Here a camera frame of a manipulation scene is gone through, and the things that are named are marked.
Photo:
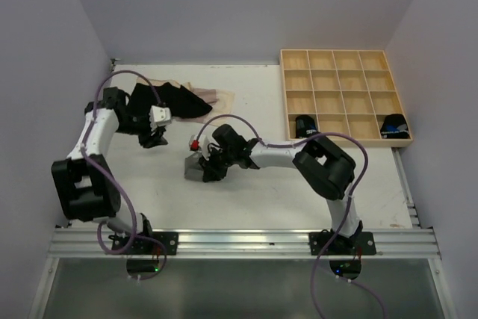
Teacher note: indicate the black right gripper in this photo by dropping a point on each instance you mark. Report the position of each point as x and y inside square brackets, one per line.
[210, 171]

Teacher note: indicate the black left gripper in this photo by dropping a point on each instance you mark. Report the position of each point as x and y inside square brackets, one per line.
[149, 140]

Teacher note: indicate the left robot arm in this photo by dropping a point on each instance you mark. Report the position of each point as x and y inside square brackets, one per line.
[86, 187]

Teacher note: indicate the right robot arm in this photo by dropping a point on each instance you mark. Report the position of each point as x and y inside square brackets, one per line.
[325, 166]

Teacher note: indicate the black underwear tan waistband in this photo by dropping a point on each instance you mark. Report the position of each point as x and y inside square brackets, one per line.
[181, 102]

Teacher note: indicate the pink beige underwear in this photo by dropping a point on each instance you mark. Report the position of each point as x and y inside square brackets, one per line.
[221, 102]

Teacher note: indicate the dark rolled underwear in tray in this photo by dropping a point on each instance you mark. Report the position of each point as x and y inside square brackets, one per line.
[305, 126]

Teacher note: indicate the black blue rolled underwear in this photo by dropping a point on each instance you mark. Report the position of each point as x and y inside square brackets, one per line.
[395, 126]

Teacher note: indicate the wooden compartment tray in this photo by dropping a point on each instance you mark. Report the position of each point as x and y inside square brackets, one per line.
[345, 90]

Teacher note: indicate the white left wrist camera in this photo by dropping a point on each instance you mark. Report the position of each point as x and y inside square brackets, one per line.
[159, 117]

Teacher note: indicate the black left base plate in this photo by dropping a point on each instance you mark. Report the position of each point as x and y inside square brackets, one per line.
[163, 242]

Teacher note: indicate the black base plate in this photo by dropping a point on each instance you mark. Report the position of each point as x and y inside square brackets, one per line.
[163, 242]
[363, 244]

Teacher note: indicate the aluminium front rail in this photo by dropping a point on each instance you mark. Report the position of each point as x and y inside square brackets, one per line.
[259, 244]

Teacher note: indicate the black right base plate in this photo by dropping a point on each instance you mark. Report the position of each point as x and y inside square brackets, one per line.
[363, 244]

